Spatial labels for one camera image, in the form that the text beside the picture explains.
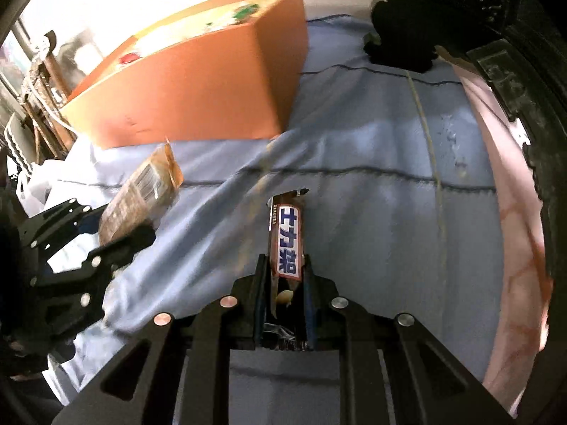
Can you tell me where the brown chocolate bar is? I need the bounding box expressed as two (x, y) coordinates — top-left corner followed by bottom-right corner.
(265, 188), (309, 351)

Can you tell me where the brown carved wooden chair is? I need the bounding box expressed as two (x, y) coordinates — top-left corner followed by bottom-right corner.
(20, 30), (78, 160)

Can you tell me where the white metal rack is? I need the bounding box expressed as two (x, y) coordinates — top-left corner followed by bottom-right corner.
(4, 115), (34, 173)

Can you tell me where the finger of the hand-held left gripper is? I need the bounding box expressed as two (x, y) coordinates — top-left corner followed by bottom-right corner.
(33, 225), (157, 306)
(18, 198), (95, 251)

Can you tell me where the dark carved wooden furniture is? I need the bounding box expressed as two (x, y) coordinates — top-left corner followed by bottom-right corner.
(370, 0), (567, 425)

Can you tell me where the white cable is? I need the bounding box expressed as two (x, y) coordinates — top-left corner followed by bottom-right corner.
(24, 75), (76, 134)

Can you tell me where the orange cardboard box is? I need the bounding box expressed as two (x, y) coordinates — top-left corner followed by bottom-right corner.
(60, 0), (310, 150)

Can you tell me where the white plastic bag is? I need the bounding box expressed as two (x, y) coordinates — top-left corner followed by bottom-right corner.
(17, 161), (60, 213)

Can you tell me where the pink cloth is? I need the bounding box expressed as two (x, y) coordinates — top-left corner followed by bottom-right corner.
(447, 64), (561, 395)

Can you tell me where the bread packet with barcode label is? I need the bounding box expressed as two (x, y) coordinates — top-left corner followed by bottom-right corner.
(98, 136), (184, 249)

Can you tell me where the blue checked cloth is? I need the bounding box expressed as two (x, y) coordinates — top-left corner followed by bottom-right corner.
(27, 14), (508, 408)

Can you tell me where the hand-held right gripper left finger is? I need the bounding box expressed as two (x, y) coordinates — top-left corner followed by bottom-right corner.
(52, 253), (272, 425)

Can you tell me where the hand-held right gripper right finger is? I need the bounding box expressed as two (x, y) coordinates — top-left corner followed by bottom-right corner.
(302, 253), (520, 425)

